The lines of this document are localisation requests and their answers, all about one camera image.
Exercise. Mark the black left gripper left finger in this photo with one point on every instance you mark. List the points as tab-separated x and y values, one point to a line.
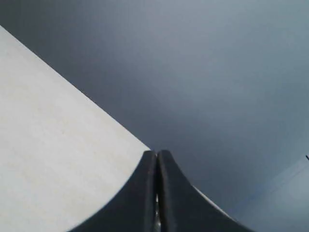
132	209

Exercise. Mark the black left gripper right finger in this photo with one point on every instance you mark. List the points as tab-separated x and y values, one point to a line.
182	208

